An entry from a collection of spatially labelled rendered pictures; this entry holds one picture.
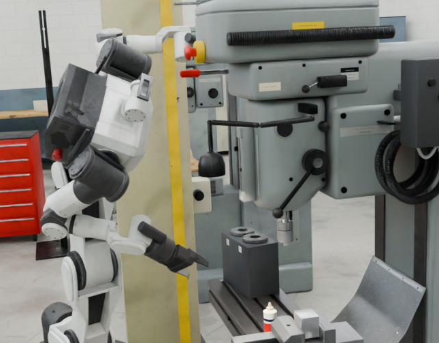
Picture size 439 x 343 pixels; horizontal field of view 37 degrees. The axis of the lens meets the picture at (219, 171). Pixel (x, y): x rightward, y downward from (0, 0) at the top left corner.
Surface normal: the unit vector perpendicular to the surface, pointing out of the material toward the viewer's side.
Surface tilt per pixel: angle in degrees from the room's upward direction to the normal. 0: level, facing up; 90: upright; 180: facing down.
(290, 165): 90
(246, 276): 90
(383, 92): 90
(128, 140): 57
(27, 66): 90
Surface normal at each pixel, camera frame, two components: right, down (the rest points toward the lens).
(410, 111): -0.97, 0.09
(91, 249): 0.59, 0.21
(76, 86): 0.47, -0.42
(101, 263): 0.57, -0.04
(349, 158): 0.25, 0.18
